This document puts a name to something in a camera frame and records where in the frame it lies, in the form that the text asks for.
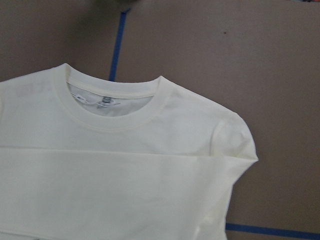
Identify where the cream long-sleeve cat shirt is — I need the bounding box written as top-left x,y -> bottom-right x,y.
0,64 -> 258,240

